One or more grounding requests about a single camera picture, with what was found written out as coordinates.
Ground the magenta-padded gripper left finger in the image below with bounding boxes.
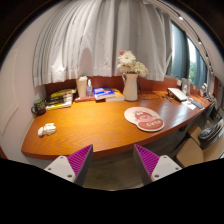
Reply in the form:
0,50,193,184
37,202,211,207
44,143,94,187

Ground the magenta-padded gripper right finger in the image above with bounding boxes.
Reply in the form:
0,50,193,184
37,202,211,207
133,143,183,186

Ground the white computer mouse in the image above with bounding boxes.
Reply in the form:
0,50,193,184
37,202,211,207
37,122,57,138

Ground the pink round mouse pad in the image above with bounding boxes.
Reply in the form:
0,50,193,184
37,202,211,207
123,106,165,133

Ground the wooden chair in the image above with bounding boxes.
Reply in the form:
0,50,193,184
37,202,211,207
187,118,224,145
175,137,224,168

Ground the dark grey bag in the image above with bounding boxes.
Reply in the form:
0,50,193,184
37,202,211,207
198,123,224,144

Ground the yellow and white book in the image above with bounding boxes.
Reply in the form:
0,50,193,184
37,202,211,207
45,100,74,111

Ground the dark mug green inside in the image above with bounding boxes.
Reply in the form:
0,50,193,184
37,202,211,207
31,98,47,116

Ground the dark thin book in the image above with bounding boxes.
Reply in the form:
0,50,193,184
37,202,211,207
45,94,74,103
45,98,74,106

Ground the white paper sheet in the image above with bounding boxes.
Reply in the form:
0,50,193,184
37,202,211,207
182,99,198,111

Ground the red notebook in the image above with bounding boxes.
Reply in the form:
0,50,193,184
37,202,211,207
73,95,96,103

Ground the white laptop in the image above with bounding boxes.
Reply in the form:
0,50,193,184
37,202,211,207
167,87,189,102

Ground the black and yellow book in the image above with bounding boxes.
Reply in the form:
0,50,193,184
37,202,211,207
46,88,77,99

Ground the clear spray bottle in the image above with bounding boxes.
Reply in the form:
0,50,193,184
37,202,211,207
86,78,94,98

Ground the beige cylindrical container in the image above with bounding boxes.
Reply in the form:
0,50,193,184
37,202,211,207
76,75,89,98

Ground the orange cover book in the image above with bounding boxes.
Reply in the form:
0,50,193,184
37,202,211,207
95,89,126,103

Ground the white ceramic vase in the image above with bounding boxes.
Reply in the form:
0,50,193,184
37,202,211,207
121,72,139,102

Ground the blue cover book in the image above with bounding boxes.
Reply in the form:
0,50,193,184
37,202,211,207
92,86,116,99

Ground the dark green curtain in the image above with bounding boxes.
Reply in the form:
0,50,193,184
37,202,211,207
169,23,208,89

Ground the ceiling light row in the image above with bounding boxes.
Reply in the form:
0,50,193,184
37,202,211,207
177,14,215,75

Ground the light grey curtain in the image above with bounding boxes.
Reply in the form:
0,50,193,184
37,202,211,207
32,0,174,88

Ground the black cable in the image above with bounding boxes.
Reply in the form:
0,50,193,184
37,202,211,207
138,77,168,101

